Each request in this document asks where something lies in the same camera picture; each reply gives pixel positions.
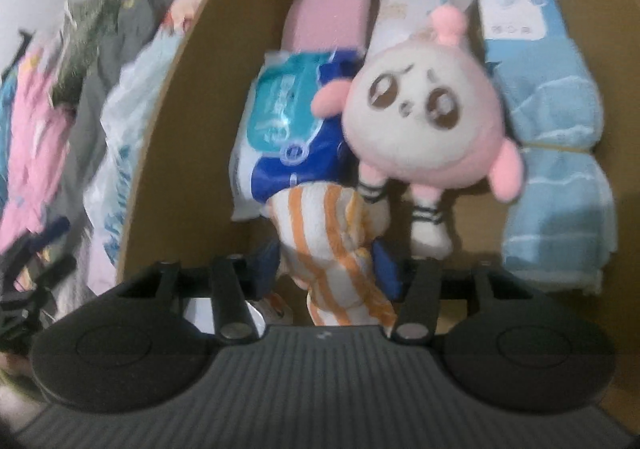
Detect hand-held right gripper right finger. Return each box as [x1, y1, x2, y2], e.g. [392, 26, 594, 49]
[372, 240, 536, 345]

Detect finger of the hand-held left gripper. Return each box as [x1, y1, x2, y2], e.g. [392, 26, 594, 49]
[7, 254, 78, 291]
[20, 216, 72, 252]

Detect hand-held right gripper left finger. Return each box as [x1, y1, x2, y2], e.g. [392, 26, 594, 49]
[120, 243, 281, 345]

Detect orange striped towel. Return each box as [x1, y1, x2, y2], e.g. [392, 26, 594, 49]
[267, 182, 398, 327]

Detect blue wet wipes pack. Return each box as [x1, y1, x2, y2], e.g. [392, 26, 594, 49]
[229, 49, 371, 222]

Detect pink plush toy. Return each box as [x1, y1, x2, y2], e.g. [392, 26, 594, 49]
[311, 4, 527, 260]

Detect brown cardboard box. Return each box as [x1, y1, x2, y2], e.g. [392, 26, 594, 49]
[115, 0, 640, 410]

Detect blue striped towel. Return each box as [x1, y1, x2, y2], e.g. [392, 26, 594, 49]
[482, 36, 618, 292]

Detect pink dotted packet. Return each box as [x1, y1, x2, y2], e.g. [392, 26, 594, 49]
[280, 0, 376, 55]

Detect white cotton pad packet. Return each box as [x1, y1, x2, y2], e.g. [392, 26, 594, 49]
[370, 0, 493, 60]

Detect light blue paper box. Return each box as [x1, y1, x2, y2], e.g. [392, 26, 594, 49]
[477, 0, 571, 42]

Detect white plastic bag blue print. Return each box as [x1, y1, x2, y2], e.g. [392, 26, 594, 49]
[82, 36, 193, 290]

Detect pink printed quilt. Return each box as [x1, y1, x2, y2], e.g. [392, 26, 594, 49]
[0, 36, 76, 255]

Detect dark grey garment yellow print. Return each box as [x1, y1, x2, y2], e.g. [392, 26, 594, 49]
[60, 0, 196, 225]

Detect green fuzzy cloth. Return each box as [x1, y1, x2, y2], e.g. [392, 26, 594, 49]
[50, 0, 118, 105]

